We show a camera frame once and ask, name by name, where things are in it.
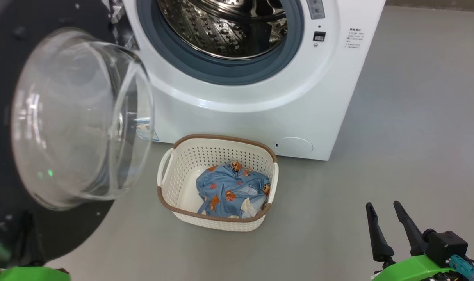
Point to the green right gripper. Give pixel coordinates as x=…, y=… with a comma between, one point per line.
x=412, y=271

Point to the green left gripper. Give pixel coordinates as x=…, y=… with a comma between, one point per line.
x=34, y=274

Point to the black round glass washer door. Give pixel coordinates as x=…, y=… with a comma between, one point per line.
x=81, y=117

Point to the pale blue white garment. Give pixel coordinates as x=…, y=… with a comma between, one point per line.
x=248, y=206

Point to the blue garment with orange print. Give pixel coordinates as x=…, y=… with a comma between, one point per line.
x=221, y=187

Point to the white front-load washing machine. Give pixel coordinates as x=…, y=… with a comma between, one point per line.
x=241, y=113

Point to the black door latch socket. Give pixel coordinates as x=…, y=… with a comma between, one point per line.
x=319, y=36

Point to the metal washer door hinge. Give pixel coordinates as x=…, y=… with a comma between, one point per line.
x=122, y=23

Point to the grey rubber door gasket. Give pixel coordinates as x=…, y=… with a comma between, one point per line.
x=221, y=72

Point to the grey washer control strip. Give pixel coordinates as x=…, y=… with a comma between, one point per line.
x=316, y=8

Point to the stainless steel washer drum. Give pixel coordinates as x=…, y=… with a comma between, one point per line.
x=221, y=31

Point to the round white filter cover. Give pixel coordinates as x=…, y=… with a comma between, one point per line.
x=293, y=146

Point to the white perforated brown-rimmed laundry basket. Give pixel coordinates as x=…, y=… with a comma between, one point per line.
x=174, y=187

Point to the blue energy label sticker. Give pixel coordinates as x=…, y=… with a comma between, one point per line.
x=144, y=130

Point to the printed warning text label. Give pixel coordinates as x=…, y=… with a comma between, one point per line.
x=354, y=38

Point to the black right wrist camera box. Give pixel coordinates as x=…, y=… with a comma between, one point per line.
x=448, y=246

